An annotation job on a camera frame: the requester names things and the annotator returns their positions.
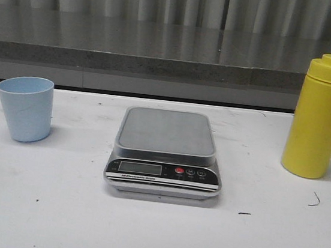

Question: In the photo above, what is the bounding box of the yellow squeeze bottle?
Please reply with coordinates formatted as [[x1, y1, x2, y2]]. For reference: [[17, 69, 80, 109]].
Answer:
[[281, 53, 331, 179]]

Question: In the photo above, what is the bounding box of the light blue plastic cup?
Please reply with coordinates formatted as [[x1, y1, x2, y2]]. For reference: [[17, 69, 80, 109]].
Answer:
[[0, 76, 55, 142]]

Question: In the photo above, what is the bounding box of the silver digital kitchen scale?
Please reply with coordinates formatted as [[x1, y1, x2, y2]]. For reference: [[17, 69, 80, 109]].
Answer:
[[103, 106, 222, 201]]

